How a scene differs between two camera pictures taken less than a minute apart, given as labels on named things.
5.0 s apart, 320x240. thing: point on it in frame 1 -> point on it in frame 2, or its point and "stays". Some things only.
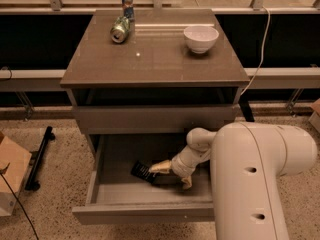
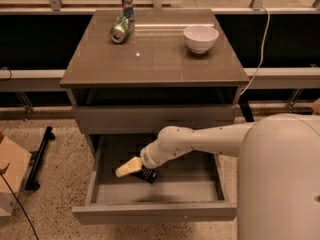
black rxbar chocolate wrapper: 141,169 stays
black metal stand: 32,185 stays
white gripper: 180,167 -> 149,158
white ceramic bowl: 200,39 stays
